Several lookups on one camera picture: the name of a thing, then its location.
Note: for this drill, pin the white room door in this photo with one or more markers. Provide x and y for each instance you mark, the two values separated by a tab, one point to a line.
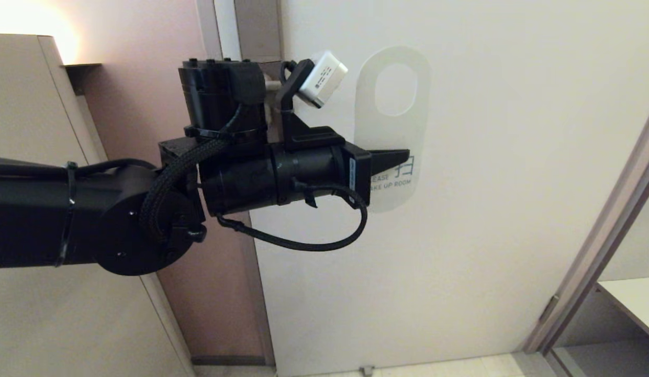
487	235

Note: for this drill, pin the metal floor door stopper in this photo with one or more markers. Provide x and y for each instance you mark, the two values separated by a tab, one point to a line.
366	369

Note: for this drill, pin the white door hanger sign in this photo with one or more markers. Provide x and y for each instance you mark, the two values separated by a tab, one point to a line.
392	136

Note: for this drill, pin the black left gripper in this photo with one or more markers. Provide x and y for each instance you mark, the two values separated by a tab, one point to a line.
314	173

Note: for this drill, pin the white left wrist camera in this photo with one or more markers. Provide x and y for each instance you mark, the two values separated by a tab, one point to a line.
323	78

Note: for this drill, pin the grey-brown door lock plate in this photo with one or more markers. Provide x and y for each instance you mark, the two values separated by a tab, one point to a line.
256	26

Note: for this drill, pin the black left camera mount bracket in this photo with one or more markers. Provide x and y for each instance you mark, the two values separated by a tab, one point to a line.
303	136

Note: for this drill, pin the dark wall baseboard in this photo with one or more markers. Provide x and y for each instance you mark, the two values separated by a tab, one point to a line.
225	361

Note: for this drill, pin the dark wall lamp shelf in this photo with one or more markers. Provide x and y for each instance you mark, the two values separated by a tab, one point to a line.
81	70

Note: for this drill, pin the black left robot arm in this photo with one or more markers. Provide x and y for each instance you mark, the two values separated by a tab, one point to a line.
42	214

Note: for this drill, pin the beige cabinet panel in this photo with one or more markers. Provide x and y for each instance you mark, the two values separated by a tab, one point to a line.
42	324

